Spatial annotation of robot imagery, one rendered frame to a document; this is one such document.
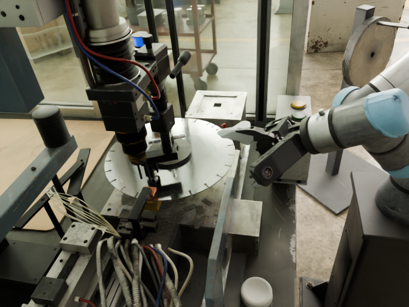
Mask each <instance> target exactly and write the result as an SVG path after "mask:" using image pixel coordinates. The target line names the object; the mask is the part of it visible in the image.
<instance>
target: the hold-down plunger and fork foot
mask: <svg viewBox="0 0 409 307"><path fill-rule="evenodd" d="M159 135H160V138H161V144H162V149H158V150H152V151H148V152H146V155H147V157H146V161H147V166H148V169H149V173H150V177H151V178H155V175H154V171H153V169H155V170H156V171H157V173H158V172H159V170H158V164H157V163H163V162H167V161H173V160H178V153H177V149H176V146H175V147H172V142H171V138H170V132H169V133H168V134H164V133H160V134H159ZM141 166H143V167H144V171H145V176H146V177H148V175H147V171H146V168H145V163H143V164H142V165H141Z"/></svg>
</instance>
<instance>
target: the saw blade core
mask: <svg viewBox="0 0 409 307"><path fill-rule="evenodd" d="M195 121H196V122H195ZM213 125H214V124H211V123H209V122H206V121H202V120H196V119H190V118H183V121H182V118H175V125H174V126H173V127H172V129H171V130H170V133H171V134H172V135H173V136H174V135H180V134H184V133H186V135H187V137H185V138H182V139H185V140H186V141H187V142H188V143H189V144H190V145H191V149H192V153H191V155H190V157H189V158H188V159H187V160H186V161H185V162H184V163H182V164H179V165H177V166H173V167H168V168H165V167H159V166H158V170H159V172H158V173H157V174H156V176H155V178H151V179H152V181H151V182H149V178H148V177H146V176H145V171H144V167H143V166H141V165H139V167H140V170H141V174H142V179H140V176H139V172H138V167H137V166H135V165H133V164H131V163H130V162H129V159H128V155H126V154H124V153H123V150H122V144H121V143H119V142H118V141H117V142H115V143H114V145H113V146H112V147H111V149H110V150H109V152H108V154H107V156H106V159H105V174H106V177H107V179H108V181H109V182H110V183H111V184H112V185H113V186H114V187H115V188H116V189H117V190H118V191H121V192H122V193H124V194H126V195H128V196H130V197H134V198H136V199H137V198H138V196H139V194H140V192H141V190H142V188H143V187H144V186H149V187H156V192H155V195H154V196H155V197H154V199H153V201H167V200H172V196H171V195H173V200H176V199H182V198H185V197H189V196H191V194H192V195H195V194H198V193H199V192H202V191H204V190H206V189H208V187H209V188H210V187H211V186H213V185H214V184H216V183H217V182H218V181H220V180H221V179H222V178H223V177H224V176H225V175H226V174H227V172H228V171H229V170H230V168H231V166H232V164H233V161H234V157H235V148H234V144H233V141H232V140H230V139H228V138H221V137H220V136H219V135H218V134H217V132H218V131H219V130H221V129H220V127H217V126H215V127H213V128H211V127H212V126H213ZM145 126H146V129H147V136H146V138H145V139H146V143H147V150H146V152H148V149H149V147H150V146H151V145H152V144H148V140H151V139H158V138H160V135H159V133H157V132H152V131H151V127H150V123H148V124H146V125H145ZM229 155H230V156H229ZM225 165H226V166H225ZM217 175H219V176H217ZM205 184H206V185H207V186H208V187H207V186H206V185H205ZM189 191H191V194H190V192H189ZM137 193H139V194H138V195H137Z"/></svg>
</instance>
